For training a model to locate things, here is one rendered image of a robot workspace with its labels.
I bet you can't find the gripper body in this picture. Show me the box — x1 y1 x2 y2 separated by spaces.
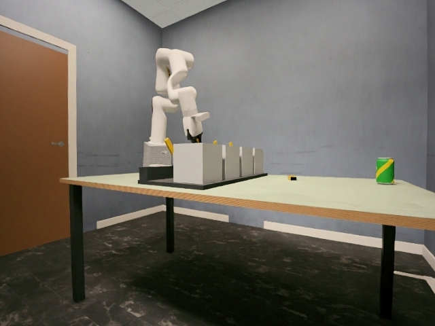
183 116 203 137

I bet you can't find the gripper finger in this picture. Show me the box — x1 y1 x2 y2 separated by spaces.
196 132 203 143
188 129 198 143

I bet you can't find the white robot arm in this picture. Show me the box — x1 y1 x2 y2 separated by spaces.
148 48 209 146

